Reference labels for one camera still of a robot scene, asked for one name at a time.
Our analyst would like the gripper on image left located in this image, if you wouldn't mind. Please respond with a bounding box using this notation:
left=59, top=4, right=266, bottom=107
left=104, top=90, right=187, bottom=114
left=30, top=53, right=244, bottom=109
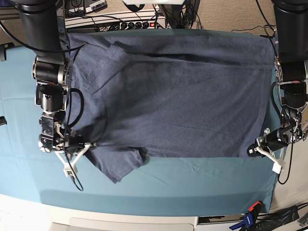
left=52, top=122, right=97, bottom=168

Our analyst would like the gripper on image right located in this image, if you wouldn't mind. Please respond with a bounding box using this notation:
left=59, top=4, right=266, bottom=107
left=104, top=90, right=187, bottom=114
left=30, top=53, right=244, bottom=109
left=247, top=128, right=286, bottom=162

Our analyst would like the blue-grey heathered T-shirt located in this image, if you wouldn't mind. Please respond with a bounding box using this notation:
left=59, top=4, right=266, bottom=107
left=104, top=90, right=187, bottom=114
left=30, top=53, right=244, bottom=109
left=69, top=33, right=274, bottom=183

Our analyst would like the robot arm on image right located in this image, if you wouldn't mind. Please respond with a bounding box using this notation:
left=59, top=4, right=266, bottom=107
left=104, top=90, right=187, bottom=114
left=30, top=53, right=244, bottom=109
left=247, top=0, right=308, bottom=167

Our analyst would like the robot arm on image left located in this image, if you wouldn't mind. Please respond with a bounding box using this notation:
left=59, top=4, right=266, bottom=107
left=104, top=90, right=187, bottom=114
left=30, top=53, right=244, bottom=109
left=14, top=0, right=94, bottom=175

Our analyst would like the teal table cloth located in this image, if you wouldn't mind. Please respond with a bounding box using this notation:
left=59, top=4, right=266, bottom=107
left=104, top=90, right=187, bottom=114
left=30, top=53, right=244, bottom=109
left=0, top=29, right=306, bottom=217

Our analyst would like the orange blue clamp bottom right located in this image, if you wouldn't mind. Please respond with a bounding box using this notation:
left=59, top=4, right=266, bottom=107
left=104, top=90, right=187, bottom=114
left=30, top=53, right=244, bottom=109
left=229, top=201, right=263, bottom=231

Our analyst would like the black bag bottom right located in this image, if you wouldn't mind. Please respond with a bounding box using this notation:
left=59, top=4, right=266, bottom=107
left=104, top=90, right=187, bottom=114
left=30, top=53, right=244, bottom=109
left=255, top=203, right=308, bottom=231

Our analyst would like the white drawer unit front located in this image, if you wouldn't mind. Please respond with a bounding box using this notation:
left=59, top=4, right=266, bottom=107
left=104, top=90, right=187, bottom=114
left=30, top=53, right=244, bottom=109
left=48, top=215, right=244, bottom=231

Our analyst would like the black clamp left edge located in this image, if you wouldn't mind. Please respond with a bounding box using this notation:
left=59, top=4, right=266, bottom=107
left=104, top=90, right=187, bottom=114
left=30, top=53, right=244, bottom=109
left=0, top=42, right=15, bottom=62

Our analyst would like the white power strip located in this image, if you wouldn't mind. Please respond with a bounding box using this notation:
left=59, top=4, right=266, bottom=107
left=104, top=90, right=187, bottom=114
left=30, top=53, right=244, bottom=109
left=65, top=16, right=166, bottom=32

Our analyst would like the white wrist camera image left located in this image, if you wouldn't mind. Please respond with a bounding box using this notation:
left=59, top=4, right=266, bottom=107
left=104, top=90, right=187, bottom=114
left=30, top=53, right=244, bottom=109
left=63, top=162, right=77, bottom=178

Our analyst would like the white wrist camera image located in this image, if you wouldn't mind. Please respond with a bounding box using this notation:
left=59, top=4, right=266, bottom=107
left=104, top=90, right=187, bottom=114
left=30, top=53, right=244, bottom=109
left=272, top=158, right=285, bottom=174
left=63, top=162, right=77, bottom=178

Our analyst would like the black camera cable image left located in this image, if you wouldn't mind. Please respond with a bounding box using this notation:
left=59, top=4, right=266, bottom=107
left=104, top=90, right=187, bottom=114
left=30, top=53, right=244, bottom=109
left=62, top=43, right=85, bottom=192

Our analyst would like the black camera cable image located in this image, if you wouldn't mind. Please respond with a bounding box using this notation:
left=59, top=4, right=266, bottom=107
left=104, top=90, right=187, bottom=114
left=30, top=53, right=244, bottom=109
left=264, top=28, right=293, bottom=158
left=62, top=43, right=85, bottom=192

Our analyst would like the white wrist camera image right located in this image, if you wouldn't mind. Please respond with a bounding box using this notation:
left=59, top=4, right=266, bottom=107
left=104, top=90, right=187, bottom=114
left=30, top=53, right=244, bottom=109
left=272, top=158, right=285, bottom=174

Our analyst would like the black camera cable image right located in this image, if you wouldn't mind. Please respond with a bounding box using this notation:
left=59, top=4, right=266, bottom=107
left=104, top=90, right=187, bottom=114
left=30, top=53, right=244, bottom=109
left=264, top=28, right=293, bottom=158

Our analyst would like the white overhead mount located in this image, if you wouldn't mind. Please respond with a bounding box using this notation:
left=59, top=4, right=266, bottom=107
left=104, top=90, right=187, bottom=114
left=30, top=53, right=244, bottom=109
left=123, top=0, right=185, bottom=5

